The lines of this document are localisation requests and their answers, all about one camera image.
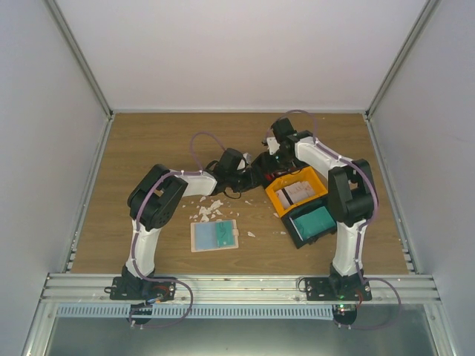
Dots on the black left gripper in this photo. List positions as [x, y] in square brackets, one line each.
[251, 182]

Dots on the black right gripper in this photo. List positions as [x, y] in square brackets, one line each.
[290, 165]

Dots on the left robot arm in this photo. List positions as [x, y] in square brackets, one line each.
[153, 202]

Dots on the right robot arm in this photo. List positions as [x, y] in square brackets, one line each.
[351, 199]

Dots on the black bin with red cards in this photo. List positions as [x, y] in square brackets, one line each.
[264, 163]

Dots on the red white card stack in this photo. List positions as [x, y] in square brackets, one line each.
[271, 175]

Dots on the white striped card stack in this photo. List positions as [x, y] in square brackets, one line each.
[295, 193]

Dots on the black bin with teal cards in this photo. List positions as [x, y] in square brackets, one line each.
[298, 211]

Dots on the teal card stack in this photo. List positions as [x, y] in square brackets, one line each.
[314, 223]

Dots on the yellow storage bin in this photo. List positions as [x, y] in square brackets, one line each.
[305, 174]

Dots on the right circuit board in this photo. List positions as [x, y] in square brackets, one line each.
[344, 315]

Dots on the circuit board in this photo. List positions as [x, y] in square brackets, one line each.
[344, 315]
[139, 314]

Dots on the left circuit board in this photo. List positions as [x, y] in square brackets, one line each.
[139, 314]

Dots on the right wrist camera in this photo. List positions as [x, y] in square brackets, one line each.
[272, 145]

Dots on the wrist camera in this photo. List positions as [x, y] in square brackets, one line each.
[272, 145]
[245, 161]

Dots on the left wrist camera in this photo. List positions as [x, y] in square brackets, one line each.
[245, 161]

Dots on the grey slotted cable duct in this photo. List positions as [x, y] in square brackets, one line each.
[117, 310]

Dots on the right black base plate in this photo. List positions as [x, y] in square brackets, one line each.
[318, 289]

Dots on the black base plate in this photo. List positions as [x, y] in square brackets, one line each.
[318, 289]
[134, 288]

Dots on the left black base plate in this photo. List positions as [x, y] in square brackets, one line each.
[134, 288]

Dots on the aluminium front rail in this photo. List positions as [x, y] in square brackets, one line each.
[246, 289]

